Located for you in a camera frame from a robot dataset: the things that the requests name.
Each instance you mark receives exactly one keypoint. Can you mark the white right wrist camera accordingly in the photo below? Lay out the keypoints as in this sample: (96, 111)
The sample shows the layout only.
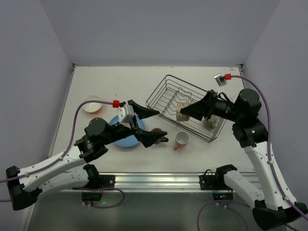
(221, 80)

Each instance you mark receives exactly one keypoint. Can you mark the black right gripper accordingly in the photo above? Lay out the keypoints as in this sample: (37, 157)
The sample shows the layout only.
(211, 105)

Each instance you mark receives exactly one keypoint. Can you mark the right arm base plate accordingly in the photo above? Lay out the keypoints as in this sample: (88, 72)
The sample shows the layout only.
(212, 181)

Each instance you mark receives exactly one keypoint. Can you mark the black wire dish rack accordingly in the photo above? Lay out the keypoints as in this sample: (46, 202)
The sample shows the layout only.
(172, 90)

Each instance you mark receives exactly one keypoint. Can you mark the blue plate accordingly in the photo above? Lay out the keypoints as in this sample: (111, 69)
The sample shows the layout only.
(131, 140)

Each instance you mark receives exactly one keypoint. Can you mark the orange bowl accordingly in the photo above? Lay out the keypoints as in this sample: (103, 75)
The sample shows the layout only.
(92, 108)

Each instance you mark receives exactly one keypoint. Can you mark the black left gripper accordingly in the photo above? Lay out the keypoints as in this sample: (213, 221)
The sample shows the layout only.
(132, 123)

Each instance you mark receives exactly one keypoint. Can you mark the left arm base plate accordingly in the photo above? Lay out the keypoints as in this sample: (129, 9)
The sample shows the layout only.
(106, 181)

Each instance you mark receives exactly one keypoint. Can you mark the grey-green cup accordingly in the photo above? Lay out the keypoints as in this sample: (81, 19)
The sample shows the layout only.
(210, 123)

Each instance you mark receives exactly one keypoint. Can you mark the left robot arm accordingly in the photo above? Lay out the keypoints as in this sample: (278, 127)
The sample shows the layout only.
(72, 168)

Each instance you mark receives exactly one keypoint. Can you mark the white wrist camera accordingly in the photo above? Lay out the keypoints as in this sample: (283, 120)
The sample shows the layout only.
(125, 115)
(221, 80)

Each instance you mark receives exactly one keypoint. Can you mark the pink mug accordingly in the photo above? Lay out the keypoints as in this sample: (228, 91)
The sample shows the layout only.
(181, 139)

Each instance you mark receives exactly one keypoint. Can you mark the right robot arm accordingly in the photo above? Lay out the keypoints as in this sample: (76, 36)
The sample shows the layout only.
(273, 205)

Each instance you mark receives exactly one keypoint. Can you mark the beige speckled cup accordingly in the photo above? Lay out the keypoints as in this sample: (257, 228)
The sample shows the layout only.
(180, 116)

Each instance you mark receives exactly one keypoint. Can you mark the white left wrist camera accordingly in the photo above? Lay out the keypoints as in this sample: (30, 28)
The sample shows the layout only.
(125, 115)

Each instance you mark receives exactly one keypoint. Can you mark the aluminium mounting rail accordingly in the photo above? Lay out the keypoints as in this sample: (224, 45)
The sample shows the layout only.
(160, 182)

